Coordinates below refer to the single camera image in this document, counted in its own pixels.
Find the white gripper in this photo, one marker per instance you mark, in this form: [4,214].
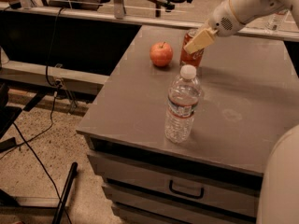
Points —
[221,20]

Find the metal railing frame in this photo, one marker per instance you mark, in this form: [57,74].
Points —
[253,10]

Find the clear water bottle in background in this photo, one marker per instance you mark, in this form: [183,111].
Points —
[275,21]

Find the red coke can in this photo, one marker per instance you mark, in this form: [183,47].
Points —
[194,58]

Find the grey drawer cabinet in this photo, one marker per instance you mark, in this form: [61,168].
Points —
[250,101]

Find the black drawer handle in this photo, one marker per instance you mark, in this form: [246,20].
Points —
[196,194]

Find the black metal bar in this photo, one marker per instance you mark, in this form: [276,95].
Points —
[60,209]

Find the red apple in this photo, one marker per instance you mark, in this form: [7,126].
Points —
[161,54]

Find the clear water bottle on table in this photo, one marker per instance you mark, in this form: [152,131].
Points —
[183,97]

